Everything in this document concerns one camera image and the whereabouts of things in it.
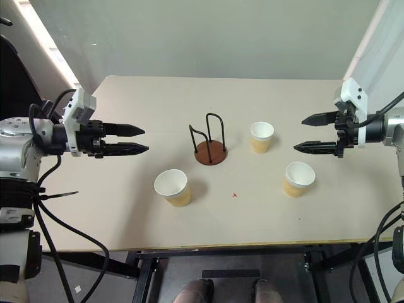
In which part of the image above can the tan paper cup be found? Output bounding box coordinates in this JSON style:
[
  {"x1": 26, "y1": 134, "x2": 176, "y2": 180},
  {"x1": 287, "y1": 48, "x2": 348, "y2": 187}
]
[
  {"x1": 282, "y1": 161, "x2": 317, "y2": 199},
  {"x1": 249, "y1": 121, "x2": 275, "y2": 155},
  {"x1": 153, "y1": 169, "x2": 192, "y2": 208}
]

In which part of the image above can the dark rounded foot shape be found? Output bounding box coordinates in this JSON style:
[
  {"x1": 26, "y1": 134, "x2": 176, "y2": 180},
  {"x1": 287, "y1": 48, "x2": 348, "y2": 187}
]
[
  {"x1": 172, "y1": 278, "x2": 215, "y2": 303},
  {"x1": 251, "y1": 278, "x2": 287, "y2": 303}
]

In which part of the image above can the black zip tie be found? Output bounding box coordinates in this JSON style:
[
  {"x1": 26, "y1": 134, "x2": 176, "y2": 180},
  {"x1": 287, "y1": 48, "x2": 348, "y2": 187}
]
[{"x1": 39, "y1": 190, "x2": 80, "y2": 201}]

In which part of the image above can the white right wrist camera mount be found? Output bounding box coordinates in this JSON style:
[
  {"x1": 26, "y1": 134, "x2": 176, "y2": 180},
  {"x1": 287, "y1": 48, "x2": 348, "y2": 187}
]
[{"x1": 333, "y1": 77, "x2": 369, "y2": 149}]

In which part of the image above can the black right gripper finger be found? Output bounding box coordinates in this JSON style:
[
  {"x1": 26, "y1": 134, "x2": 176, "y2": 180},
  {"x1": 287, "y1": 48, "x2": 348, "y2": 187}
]
[
  {"x1": 301, "y1": 110, "x2": 340, "y2": 127},
  {"x1": 293, "y1": 141, "x2": 340, "y2": 155}
]

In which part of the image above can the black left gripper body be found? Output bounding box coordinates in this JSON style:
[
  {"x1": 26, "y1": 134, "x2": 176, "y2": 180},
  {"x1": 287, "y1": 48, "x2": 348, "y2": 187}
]
[{"x1": 75, "y1": 119, "x2": 107, "y2": 159}]

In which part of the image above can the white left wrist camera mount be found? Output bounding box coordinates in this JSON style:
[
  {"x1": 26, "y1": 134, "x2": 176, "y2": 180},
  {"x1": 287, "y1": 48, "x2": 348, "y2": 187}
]
[{"x1": 62, "y1": 87, "x2": 97, "y2": 158}]

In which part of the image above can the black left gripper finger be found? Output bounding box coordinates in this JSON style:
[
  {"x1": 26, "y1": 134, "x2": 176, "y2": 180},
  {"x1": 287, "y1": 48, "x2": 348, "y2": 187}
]
[
  {"x1": 104, "y1": 142, "x2": 150, "y2": 157},
  {"x1": 101, "y1": 123, "x2": 146, "y2": 138}
]

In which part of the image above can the black right lower cable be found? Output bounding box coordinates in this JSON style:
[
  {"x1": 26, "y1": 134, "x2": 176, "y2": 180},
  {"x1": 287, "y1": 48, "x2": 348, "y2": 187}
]
[{"x1": 348, "y1": 201, "x2": 404, "y2": 303}]

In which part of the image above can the black metal table frame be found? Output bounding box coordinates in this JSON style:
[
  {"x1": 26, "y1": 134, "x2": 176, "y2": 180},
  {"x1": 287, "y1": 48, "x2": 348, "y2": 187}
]
[{"x1": 40, "y1": 243, "x2": 394, "y2": 303}]

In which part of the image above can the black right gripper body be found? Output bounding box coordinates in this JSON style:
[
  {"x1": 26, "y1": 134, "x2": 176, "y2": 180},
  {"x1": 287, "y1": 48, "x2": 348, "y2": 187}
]
[{"x1": 334, "y1": 108, "x2": 360, "y2": 158}]

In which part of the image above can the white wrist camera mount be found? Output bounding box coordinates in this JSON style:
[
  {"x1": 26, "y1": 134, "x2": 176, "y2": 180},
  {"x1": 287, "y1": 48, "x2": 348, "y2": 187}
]
[
  {"x1": 62, "y1": 87, "x2": 97, "y2": 158},
  {"x1": 333, "y1": 77, "x2": 369, "y2": 149}
]

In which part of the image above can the wooden base wire cup holder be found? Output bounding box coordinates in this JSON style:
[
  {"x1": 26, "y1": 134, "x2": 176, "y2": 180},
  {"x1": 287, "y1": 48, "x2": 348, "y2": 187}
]
[{"x1": 188, "y1": 112, "x2": 229, "y2": 166}]

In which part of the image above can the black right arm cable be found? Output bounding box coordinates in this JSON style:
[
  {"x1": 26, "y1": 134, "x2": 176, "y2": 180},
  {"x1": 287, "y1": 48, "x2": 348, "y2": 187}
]
[{"x1": 352, "y1": 91, "x2": 404, "y2": 129}]

